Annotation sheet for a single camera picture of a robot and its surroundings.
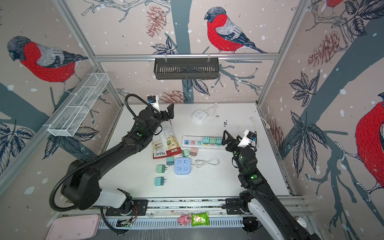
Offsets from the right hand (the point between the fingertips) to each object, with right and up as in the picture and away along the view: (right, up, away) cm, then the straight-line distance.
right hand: (227, 134), depth 76 cm
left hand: (-33, +17, +1) cm, 37 cm away
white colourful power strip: (-16, -7, +19) cm, 26 cm away
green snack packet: (-14, -39, -7) cm, 42 cm away
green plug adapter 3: (-37, -21, +10) cm, 44 cm away
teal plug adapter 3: (-37, -26, +5) cm, 46 cm away
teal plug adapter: (-3, -6, +15) cm, 16 cm away
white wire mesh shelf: (-80, +7, -4) cm, 80 cm away
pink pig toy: (-22, -39, -7) cm, 45 cm away
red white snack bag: (-36, -8, +18) cm, 41 cm away
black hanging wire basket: (-24, +44, +31) cm, 59 cm away
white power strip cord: (+38, +2, +35) cm, 51 cm away
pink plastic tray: (-68, -41, -9) cm, 80 cm away
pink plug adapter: (-18, -13, +17) cm, 28 cm away
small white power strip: (-14, +10, +35) cm, 39 cm away
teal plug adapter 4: (-32, -18, +12) cm, 39 cm away
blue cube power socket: (-24, -19, +9) cm, 33 cm away
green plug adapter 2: (-23, -14, +16) cm, 31 cm away
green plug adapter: (-6, -6, +16) cm, 18 cm away
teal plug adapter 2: (-10, -6, +16) cm, 20 cm away
